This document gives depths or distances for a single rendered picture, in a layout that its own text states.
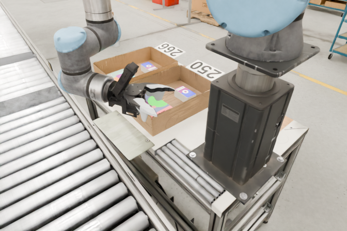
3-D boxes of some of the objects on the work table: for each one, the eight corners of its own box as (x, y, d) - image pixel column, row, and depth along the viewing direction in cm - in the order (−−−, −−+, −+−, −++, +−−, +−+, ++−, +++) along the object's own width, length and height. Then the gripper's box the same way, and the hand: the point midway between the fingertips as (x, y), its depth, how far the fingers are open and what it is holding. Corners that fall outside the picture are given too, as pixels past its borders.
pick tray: (178, 77, 138) (178, 61, 132) (119, 100, 119) (115, 83, 113) (151, 60, 156) (150, 45, 150) (95, 78, 137) (91, 62, 131)
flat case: (123, 70, 140) (122, 68, 140) (142, 82, 129) (142, 80, 128) (102, 78, 133) (101, 76, 132) (121, 92, 122) (121, 89, 121)
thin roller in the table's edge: (226, 191, 80) (226, 187, 79) (171, 145, 97) (171, 141, 96) (230, 187, 81) (230, 183, 80) (175, 142, 98) (175, 138, 97)
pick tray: (217, 102, 117) (219, 85, 112) (152, 137, 98) (151, 118, 92) (179, 80, 135) (179, 64, 130) (119, 105, 116) (115, 87, 110)
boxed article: (187, 105, 114) (187, 98, 112) (174, 96, 121) (174, 88, 118) (195, 101, 117) (196, 94, 115) (182, 93, 124) (182, 85, 121)
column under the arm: (229, 126, 103) (242, 55, 84) (286, 161, 87) (318, 84, 68) (185, 156, 89) (189, 79, 70) (243, 205, 73) (268, 123, 54)
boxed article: (148, 68, 146) (148, 61, 143) (158, 75, 139) (157, 67, 136) (141, 71, 143) (140, 64, 140) (150, 78, 136) (149, 70, 134)
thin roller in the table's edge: (210, 204, 76) (211, 201, 74) (156, 154, 93) (156, 150, 92) (215, 201, 77) (215, 197, 75) (160, 151, 94) (160, 148, 93)
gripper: (125, 89, 88) (175, 102, 84) (93, 119, 73) (153, 138, 68) (124, 68, 84) (177, 81, 79) (90, 96, 68) (154, 114, 63)
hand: (167, 100), depth 72 cm, fingers open, 14 cm apart
